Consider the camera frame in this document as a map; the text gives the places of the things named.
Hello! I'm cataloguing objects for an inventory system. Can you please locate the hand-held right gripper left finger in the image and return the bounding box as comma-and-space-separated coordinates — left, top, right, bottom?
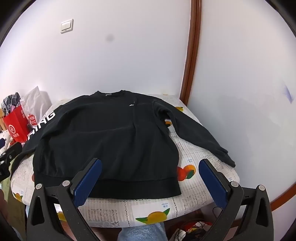
26, 158, 102, 241

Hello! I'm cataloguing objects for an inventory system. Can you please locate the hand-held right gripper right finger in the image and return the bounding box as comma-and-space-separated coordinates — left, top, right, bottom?
198, 158, 274, 241

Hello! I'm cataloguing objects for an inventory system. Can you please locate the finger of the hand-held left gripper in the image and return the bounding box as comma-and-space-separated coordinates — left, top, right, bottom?
0, 142, 22, 166
0, 162, 11, 183

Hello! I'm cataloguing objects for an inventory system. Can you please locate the black sweatshirt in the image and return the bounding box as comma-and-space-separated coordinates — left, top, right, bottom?
10, 90, 236, 200

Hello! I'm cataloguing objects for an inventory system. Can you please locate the white patterned cloth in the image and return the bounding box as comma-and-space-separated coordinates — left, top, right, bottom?
0, 130, 11, 155

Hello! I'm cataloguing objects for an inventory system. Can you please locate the red paper bag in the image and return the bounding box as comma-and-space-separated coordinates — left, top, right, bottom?
3, 104, 38, 143

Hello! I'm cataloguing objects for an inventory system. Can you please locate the fruit print tablecloth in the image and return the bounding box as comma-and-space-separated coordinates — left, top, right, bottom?
10, 94, 241, 226

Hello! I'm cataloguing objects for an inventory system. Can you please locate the plaid cloth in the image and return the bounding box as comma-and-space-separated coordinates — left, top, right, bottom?
1, 92, 22, 115

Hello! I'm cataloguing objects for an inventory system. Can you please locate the white plastic bag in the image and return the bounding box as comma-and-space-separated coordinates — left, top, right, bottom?
22, 86, 52, 123

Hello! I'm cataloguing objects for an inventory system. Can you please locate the brown wooden baseboard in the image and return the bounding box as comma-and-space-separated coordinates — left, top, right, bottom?
269, 183, 296, 212

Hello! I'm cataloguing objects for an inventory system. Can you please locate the light blue cloth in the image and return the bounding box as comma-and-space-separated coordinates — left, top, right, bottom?
118, 222, 167, 241

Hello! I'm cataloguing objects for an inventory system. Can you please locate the tangle of dark cables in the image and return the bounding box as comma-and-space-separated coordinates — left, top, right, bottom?
173, 219, 216, 241

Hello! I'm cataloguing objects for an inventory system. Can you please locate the white light switch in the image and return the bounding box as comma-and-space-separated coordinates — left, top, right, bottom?
60, 19, 74, 34

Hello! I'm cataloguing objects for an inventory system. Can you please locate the brown wooden door frame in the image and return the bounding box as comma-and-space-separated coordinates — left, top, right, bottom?
179, 0, 201, 105

